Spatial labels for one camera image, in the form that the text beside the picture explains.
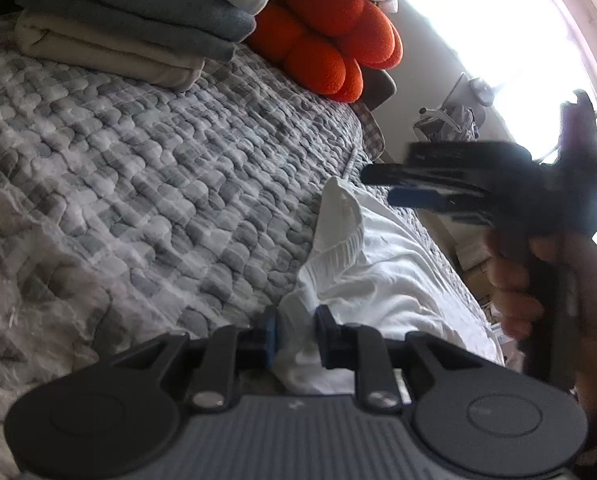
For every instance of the grey backpack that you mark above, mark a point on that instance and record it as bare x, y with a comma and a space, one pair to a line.
458, 122

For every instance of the white office chair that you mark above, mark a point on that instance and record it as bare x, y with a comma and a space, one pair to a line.
453, 110

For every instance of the beige folded garment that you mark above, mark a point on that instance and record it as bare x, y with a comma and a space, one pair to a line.
108, 52

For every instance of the large window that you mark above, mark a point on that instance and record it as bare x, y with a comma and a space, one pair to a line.
503, 20

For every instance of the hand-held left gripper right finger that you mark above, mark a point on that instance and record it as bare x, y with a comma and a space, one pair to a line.
323, 337

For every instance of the dark upholstered headboard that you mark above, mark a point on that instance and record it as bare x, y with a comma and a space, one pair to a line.
378, 87

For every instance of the plaid bed sheet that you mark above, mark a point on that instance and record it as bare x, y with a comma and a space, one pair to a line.
371, 130

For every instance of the grey checkered quilt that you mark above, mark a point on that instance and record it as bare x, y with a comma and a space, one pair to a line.
128, 160

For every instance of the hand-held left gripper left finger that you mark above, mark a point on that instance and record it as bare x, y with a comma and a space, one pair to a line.
272, 335

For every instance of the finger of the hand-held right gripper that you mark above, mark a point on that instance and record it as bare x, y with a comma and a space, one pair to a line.
418, 177
428, 200

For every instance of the dark grey folded garment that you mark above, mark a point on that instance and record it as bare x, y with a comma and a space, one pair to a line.
128, 30

